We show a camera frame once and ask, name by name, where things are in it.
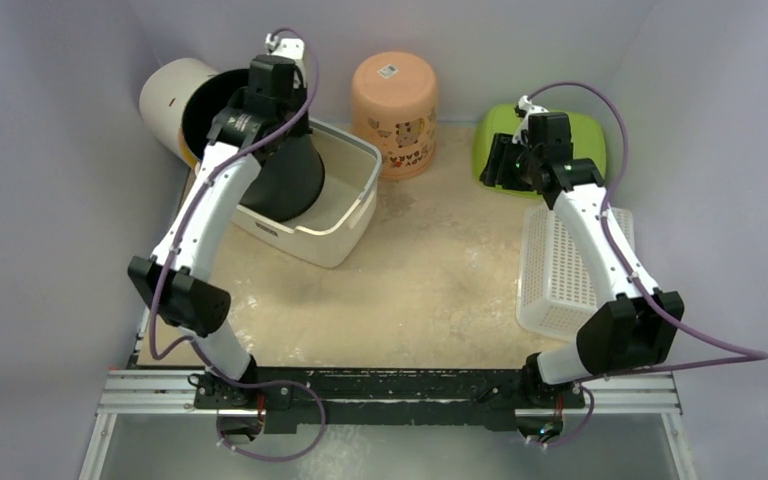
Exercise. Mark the white orange cylindrical container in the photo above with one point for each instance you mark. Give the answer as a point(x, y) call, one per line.
point(164, 97)

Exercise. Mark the large orange plastic bucket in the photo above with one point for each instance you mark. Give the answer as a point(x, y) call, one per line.
point(394, 107)

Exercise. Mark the cream plastic storage basket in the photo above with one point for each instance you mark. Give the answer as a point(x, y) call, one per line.
point(323, 235)

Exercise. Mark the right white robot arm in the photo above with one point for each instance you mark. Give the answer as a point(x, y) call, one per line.
point(628, 331)

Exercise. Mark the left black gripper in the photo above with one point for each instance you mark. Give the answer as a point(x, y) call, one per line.
point(300, 91)

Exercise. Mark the green white perforated basket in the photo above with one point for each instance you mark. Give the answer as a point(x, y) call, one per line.
point(555, 296)

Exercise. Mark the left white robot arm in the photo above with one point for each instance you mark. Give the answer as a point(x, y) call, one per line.
point(184, 308)

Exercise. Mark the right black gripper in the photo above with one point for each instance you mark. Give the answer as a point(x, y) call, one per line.
point(508, 161)

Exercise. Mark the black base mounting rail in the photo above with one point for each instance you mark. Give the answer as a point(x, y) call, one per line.
point(289, 397)

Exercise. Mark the tall black cylindrical bin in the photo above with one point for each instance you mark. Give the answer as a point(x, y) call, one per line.
point(291, 179)

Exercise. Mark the green plastic tub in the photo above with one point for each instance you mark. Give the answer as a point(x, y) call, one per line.
point(587, 137)

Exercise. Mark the aluminium table frame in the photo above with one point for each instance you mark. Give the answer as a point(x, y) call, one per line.
point(147, 427)

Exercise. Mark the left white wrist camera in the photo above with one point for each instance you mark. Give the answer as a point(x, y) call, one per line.
point(289, 48)

